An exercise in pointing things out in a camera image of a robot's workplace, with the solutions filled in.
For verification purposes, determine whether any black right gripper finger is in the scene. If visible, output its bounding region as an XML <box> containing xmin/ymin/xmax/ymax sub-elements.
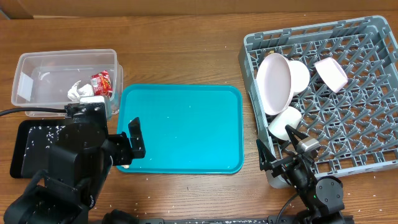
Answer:
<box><xmin>285</xmin><ymin>124</ymin><xmax>308</xmax><ymax>146</ymax></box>
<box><xmin>256</xmin><ymin>139</ymin><xmax>276</xmax><ymax>170</ymax></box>

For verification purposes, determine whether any white bowl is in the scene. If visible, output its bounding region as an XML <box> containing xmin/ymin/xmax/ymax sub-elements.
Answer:
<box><xmin>289</xmin><ymin>60</ymin><xmax>310</xmax><ymax>96</ymax></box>

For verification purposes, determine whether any large white plate with peanuts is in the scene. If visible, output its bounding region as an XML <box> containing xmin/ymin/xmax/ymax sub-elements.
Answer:
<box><xmin>256</xmin><ymin>53</ymin><xmax>293</xmax><ymax>115</ymax></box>

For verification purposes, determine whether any red snack wrapper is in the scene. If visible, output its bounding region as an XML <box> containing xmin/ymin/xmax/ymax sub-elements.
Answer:
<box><xmin>90</xmin><ymin>70</ymin><xmax>113</xmax><ymax>98</ymax></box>

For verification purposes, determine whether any white tissue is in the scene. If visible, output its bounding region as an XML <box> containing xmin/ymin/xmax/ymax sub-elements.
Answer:
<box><xmin>67</xmin><ymin>80</ymin><xmax>94</xmax><ymax>102</ymax></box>

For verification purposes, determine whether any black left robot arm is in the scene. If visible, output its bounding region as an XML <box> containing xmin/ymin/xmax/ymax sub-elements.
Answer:
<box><xmin>4</xmin><ymin>118</ymin><xmax>145</xmax><ymax>224</ymax></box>

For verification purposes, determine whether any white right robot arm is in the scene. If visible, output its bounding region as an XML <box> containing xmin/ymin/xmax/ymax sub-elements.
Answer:
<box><xmin>256</xmin><ymin>125</ymin><xmax>354</xmax><ymax>224</ymax></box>

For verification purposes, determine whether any grey dishwasher rack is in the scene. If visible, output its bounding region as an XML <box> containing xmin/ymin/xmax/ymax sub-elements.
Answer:
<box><xmin>238</xmin><ymin>16</ymin><xmax>397</xmax><ymax>177</ymax></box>

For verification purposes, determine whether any black waste tray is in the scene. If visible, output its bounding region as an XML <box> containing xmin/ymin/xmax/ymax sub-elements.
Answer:
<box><xmin>10</xmin><ymin>119</ymin><xmax>65</xmax><ymax>179</ymax></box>

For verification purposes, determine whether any white paper cup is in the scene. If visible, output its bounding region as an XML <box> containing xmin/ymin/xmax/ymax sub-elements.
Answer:
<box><xmin>269</xmin><ymin>106</ymin><xmax>302</xmax><ymax>141</ymax></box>

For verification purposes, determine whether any teal plastic tray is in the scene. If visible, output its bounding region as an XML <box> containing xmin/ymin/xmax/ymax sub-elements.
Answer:
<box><xmin>117</xmin><ymin>84</ymin><xmax>244</xmax><ymax>174</ymax></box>

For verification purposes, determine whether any clear plastic bin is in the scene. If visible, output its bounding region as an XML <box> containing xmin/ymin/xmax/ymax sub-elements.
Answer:
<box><xmin>11</xmin><ymin>49</ymin><xmax>124</xmax><ymax>114</ymax></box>

